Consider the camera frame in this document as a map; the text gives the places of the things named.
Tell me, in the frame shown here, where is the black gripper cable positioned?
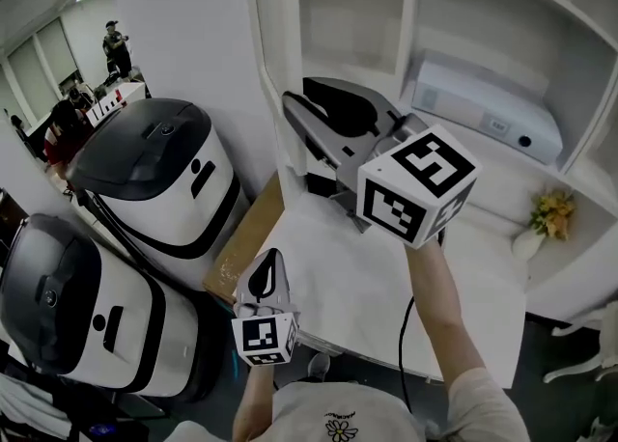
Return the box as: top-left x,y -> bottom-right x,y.
398,294 -> 416,412

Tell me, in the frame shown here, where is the white and black robot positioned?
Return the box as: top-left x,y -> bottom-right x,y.
65,97 -> 242,261
0,212 -> 209,401

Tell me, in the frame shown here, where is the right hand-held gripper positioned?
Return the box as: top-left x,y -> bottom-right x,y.
282,75 -> 484,251

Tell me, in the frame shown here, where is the person's white daisy shirt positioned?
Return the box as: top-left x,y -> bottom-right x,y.
176,367 -> 532,442

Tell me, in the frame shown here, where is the white vase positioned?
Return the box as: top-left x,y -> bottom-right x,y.
511,227 -> 545,261

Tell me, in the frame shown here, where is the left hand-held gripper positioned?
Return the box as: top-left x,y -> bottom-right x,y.
230,247 -> 301,368

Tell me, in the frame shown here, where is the yellow flower bouquet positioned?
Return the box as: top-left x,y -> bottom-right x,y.
528,188 -> 578,241

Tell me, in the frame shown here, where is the person's right forearm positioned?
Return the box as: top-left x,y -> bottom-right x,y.
404,236 -> 487,383

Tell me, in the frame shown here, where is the black equipment case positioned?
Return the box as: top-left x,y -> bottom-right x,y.
71,418 -> 160,442

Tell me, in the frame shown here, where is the white desk with hutch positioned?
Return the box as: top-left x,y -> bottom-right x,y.
240,0 -> 618,391

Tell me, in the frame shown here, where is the person's left forearm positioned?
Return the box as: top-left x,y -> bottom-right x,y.
232,365 -> 276,441

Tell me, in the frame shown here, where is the brown cardboard box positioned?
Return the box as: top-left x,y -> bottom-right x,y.
202,172 -> 286,294

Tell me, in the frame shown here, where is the person's left grey shoe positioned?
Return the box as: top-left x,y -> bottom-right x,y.
307,351 -> 332,383

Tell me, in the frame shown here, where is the white ornate dressing table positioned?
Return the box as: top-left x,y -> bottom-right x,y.
543,302 -> 618,383

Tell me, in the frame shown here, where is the white cloth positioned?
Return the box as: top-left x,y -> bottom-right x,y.
0,372 -> 73,442

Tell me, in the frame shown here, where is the white projector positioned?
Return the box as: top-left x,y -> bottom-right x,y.
410,59 -> 565,165

